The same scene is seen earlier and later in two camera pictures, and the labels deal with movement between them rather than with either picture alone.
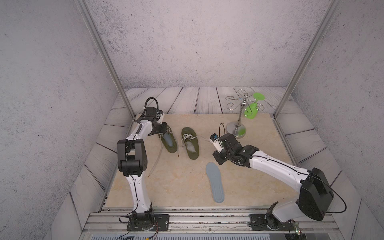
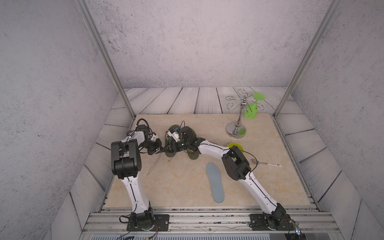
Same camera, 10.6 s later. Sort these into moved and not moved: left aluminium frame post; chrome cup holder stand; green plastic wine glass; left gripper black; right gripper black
Moved: left gripper black; right gripper black
Not moved: left aluminium frame post; green plastic wine glass; chrome cup holder stand
